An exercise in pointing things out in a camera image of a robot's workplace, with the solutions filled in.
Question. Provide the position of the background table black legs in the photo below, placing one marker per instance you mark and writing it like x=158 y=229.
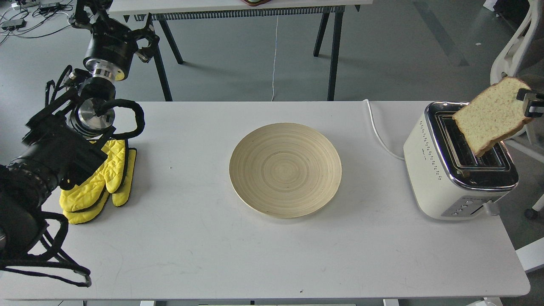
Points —
x=164 y=10

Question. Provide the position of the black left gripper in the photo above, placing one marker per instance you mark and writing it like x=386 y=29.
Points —
x=112 y=45

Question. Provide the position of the round bamboo plate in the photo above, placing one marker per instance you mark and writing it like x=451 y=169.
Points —
x=285 y=170

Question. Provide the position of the cream two-slot toaster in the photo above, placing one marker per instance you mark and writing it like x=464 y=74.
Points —
x=449 y=182

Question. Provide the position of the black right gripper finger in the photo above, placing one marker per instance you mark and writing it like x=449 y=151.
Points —
x=533 y=102

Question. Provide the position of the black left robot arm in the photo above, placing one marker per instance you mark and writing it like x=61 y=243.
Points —
x=65 y=142

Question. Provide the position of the slice of bread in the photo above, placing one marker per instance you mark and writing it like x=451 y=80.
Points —
x=494 y=115

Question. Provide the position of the yellow oven mitt top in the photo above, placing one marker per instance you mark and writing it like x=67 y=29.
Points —
x=107 y=178

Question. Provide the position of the brown object on background table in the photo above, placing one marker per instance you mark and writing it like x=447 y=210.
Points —
x=255 y=2

